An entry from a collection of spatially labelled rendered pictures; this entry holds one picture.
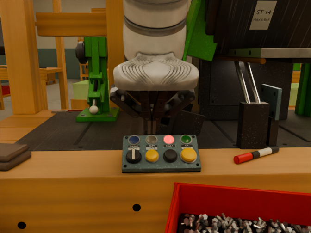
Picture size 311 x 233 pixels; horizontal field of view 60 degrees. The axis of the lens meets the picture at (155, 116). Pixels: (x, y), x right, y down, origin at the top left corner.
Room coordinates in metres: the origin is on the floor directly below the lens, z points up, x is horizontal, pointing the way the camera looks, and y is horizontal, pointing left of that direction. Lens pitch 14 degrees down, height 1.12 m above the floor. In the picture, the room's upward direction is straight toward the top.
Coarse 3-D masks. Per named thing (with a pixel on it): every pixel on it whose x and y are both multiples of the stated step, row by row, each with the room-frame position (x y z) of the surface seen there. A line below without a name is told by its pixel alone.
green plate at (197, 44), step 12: (192, 0) 0.79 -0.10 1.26; (204, 0) 0.71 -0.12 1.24; (192, 12) 0.72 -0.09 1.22; (204, 12) 0.71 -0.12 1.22; (192, 24) 0.69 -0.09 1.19; (204, 24) 0.71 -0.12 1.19; (192, 36) 0.71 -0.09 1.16; (204, 36) 0.71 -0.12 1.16; (192, 48) 0.71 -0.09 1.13; (204, 48) 0.71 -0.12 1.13; (204, 60) 0.77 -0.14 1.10
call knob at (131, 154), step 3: (132, 150) 0.48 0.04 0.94; (135, 150) 0.48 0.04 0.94; (129, 153) 0.48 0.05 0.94; (132, 153) 0.47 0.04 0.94; (135, 153) 0.47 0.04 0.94; (138, 153) 0.48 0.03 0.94; (129, 156) 0.47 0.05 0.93; (132, 156) 0.47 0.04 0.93; (135, 156) 0.47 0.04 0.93; (138, 156) 0.47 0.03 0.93; (129, 159) 0.47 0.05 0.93; (132, 159) 0.47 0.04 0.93; (135, 159) 0.47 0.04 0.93; (138, 159) 0.47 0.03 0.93
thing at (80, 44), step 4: (80, 44) 0.90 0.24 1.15; (76, 48) 0.91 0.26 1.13; (80, 48) 0.89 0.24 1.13; (76, 52) 0.90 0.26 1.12; (80, 52) 0.89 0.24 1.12; (84, 52) 0.90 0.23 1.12; (76, 56) 0.91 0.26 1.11; (80, 56) 0.89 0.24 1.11; (84, 56) 0.90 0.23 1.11; (80, 60) 0.90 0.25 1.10; (84, 60) 0.90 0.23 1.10
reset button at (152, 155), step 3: (150, 150) 0.48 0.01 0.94; (153, 150) 0.48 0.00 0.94; (147, 153) 0.48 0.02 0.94; (150, 153) 0.48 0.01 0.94; (153, 153) 0.48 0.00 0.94; (156, 153) 0.48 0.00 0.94; (147, 156) 0.47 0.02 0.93; (150, 156) 0.47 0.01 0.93; (153, 156) 0.47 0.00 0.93; (156, 156) 0.47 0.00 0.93; (147, 159) 0.47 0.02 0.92; (150, 159) 0.47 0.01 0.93; (153, 159) 0.47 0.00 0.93; (156, 159) 0.47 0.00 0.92
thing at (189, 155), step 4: (188, 148) 0.49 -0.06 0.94; (184, 152) 0.48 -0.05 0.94; (188, 152) 0.48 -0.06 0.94; (192, 152) 0.48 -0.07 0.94; (184, 156) 0.47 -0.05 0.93; (188, 156) 0.47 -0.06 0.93; (192, 156) 0.47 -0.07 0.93; (184, 160) 0.47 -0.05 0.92; (188, 160) 0.47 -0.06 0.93; (192, 160) 0.47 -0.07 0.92
